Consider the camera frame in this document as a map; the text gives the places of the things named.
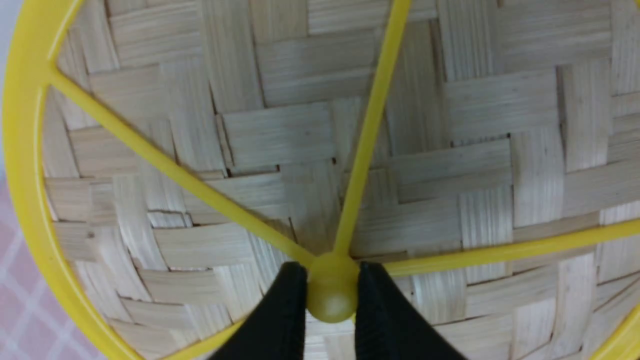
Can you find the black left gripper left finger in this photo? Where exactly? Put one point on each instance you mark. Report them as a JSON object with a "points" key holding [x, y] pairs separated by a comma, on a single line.
{"points": [[276, 328]]}

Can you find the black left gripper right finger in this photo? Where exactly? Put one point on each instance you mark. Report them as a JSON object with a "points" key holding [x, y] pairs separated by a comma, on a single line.
{"points": [[388, 327]]}

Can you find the yellow rimmed bamboo steamer lid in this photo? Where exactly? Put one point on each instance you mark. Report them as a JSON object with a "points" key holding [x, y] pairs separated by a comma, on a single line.
{"points": [[166, 157]]}

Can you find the pink checkered tablecloth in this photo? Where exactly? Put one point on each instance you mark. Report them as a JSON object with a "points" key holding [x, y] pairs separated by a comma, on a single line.
{"points": [[33, 324]]}

